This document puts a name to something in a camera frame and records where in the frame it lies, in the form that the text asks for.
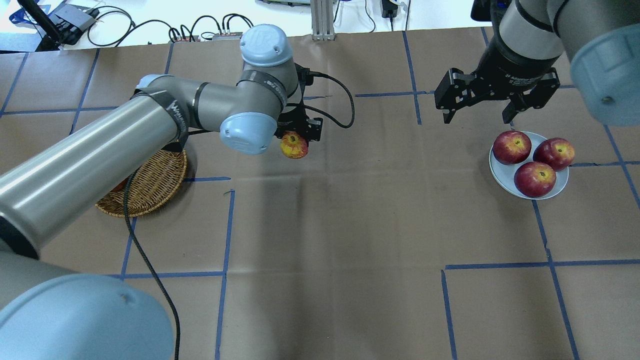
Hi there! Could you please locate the red yellow apple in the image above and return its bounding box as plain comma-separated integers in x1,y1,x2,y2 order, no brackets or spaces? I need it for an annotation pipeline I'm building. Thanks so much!
279,131,309,160

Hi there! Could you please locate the red apple plate outer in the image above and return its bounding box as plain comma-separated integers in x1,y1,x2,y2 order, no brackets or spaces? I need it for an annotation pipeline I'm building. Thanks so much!
532,137,576,172

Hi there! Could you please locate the red apple plate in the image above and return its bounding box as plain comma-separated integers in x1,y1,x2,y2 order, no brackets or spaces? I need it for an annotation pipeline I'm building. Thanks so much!
532,137,576,172
492,130,533,166
513,161,557,198

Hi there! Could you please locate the black usb hub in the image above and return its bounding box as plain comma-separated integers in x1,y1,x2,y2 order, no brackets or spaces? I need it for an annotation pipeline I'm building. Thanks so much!
49,3,99,33

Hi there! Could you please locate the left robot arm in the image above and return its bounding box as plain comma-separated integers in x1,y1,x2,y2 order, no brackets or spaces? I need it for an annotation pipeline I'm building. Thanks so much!
0,23,304,360

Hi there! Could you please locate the light blue plate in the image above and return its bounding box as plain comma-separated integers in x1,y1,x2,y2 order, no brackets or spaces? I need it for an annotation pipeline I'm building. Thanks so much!
488,131,570,200

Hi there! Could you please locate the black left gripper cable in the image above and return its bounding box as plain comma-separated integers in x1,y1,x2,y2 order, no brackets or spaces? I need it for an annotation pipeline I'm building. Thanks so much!
122,72,356,360

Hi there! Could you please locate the woven wicker basket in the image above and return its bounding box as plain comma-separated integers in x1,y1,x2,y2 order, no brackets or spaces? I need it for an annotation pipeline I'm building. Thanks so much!
126,149,188,218

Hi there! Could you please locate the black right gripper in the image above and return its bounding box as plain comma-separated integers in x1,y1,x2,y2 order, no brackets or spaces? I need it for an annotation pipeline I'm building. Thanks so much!
434,39,561,125

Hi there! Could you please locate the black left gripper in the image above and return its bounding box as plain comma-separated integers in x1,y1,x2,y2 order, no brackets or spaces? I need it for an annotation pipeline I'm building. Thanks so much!
274,63,323,142

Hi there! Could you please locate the black power adapter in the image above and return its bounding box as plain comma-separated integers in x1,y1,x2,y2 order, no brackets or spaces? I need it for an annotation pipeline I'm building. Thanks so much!
380,0,400,19

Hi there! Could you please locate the aluminium profile post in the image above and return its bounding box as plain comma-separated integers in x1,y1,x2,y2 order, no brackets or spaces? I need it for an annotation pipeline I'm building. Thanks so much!
310,0,336,41

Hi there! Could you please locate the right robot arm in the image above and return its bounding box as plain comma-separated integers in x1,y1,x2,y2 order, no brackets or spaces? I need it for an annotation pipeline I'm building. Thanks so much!
434,0,640,126

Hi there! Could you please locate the red apple plate back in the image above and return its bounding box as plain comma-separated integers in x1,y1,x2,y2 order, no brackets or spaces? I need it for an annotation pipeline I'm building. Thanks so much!
492,130,533,166

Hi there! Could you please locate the red apple plate front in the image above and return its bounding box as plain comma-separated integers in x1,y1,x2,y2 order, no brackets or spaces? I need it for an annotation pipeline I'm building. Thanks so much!
513,161,557,198

